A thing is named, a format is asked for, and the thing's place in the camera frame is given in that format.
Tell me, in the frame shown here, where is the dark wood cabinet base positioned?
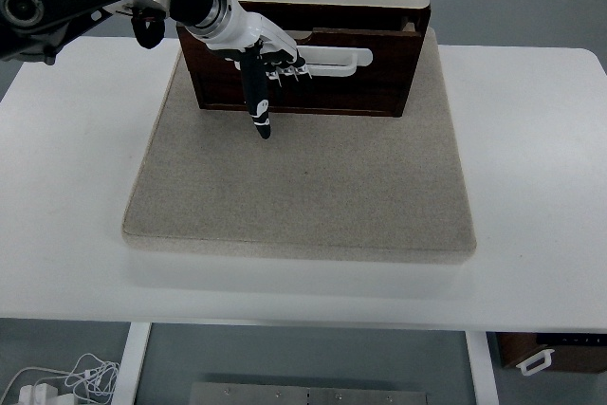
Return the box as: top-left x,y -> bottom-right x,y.
175,0 -> 433,120

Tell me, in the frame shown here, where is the grey fabric mat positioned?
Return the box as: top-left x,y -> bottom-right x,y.
121,28 -> 478,267

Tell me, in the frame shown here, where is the white power adapter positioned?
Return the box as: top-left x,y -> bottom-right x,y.
17,381 -> 61,405

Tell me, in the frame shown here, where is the spare brown drawer white handle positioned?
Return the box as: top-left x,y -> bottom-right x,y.
495,332 -> 607,377

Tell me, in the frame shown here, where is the white cable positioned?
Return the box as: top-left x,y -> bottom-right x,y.
0,352 -> 121,405

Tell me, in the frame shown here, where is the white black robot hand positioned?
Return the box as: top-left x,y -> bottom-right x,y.
202,0 -> 313,141

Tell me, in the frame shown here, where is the white table leg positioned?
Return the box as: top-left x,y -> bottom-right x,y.
112,322 -> 153,405
464,331 -> 500,405

